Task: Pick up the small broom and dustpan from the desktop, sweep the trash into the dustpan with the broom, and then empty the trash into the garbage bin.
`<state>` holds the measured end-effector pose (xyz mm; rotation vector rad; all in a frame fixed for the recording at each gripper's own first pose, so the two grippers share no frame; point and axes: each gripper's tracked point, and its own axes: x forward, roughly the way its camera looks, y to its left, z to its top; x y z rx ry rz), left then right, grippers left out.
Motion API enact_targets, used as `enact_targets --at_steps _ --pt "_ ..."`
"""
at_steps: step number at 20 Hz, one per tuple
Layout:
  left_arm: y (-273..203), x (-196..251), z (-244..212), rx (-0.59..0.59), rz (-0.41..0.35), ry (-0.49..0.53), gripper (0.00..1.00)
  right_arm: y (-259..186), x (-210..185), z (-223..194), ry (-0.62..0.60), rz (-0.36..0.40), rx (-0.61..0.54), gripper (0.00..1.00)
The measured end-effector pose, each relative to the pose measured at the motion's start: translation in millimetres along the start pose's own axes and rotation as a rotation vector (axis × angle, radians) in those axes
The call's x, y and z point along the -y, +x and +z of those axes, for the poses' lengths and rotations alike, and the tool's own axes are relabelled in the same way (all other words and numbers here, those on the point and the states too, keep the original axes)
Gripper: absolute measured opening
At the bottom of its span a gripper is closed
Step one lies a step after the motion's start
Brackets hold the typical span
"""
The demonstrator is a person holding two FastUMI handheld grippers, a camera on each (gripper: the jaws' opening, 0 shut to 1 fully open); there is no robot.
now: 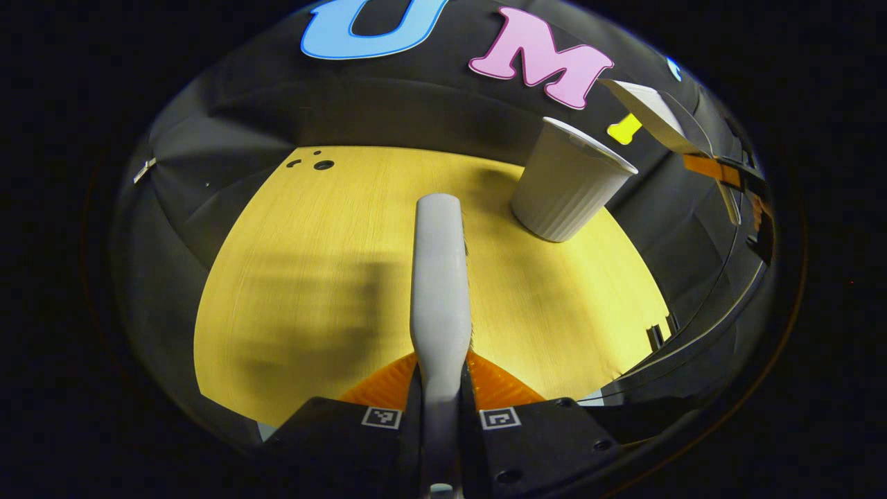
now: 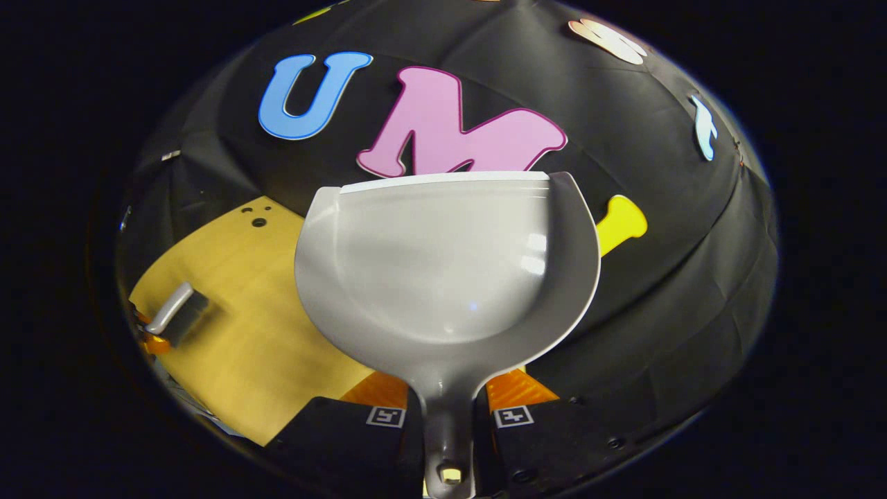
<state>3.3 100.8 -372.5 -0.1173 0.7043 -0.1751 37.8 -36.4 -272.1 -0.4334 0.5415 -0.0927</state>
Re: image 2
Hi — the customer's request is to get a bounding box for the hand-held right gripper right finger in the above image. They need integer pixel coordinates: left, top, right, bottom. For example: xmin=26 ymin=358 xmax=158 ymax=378
xmin=475 ymin=367 xmax=635 ymax=497

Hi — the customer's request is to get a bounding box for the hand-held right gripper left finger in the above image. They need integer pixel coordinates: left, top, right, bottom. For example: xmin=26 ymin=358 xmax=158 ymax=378
xmin=267 ymin=371 xmax=425 ymax=499

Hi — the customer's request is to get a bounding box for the small grey broom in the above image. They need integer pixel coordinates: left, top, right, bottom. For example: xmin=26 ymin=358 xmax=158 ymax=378
xmin=144 ymin=281 xmax=211 ymax=348

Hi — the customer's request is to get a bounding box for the grey dustpan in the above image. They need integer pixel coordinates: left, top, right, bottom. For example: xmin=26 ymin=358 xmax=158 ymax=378
xmin=294 ymin=170 xmax=602 ymax=499

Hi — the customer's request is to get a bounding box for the wooden desktop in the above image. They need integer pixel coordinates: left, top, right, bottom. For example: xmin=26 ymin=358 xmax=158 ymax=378
xmin=128 ymin=195 xmax=379 ymax=447

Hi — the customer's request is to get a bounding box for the black backdrop cloth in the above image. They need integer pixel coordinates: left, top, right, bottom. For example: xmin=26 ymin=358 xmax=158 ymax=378
xmin=114 ymin=0 xmax=780 ymax=444

